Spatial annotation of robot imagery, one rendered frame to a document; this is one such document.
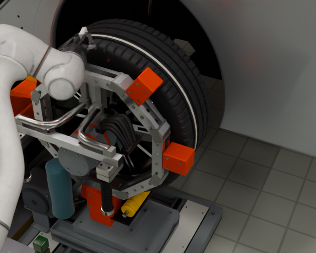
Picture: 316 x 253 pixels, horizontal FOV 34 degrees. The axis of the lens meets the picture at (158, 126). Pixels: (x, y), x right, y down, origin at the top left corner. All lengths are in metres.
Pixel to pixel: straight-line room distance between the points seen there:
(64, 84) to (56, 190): 0.65
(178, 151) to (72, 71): 0.51
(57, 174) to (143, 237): 0.60
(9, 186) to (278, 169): 2.02
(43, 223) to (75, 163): 0.86
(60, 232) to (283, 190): 1.24
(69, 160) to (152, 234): 0.72
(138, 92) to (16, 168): 0.50
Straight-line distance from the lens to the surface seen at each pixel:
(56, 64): 1.49
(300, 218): 2.86
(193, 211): 2.69
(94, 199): 2.12
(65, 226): 2.54
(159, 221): 2.44
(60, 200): 2.05
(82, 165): 1.80
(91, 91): 1.79
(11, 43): 1.49
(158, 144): 1.77
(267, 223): 2.80
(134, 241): 2.37
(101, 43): 1.79
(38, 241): 1.84
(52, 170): 1.96
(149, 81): 1.66
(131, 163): 2.05
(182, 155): 1.77
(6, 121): 1.42
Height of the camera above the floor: 2.06
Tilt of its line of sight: 38 degrees down
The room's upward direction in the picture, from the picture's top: 1 degrees clockwise
